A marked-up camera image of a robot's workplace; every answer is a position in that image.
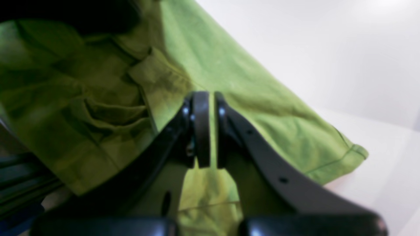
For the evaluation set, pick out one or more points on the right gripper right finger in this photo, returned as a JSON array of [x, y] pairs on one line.
[[276, 199]]

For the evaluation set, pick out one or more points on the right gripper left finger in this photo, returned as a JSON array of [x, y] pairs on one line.
[[143, 199]]

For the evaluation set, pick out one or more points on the green T-shirt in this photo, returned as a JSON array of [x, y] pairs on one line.
[[87, 85]]

